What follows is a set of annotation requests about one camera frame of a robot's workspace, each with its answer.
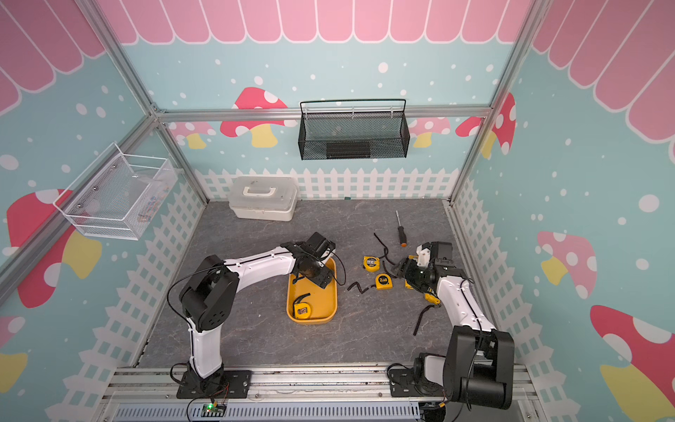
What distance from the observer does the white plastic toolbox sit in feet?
3.55

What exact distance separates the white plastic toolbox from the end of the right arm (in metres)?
0.56

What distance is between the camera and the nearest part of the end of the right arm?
638 millimetres
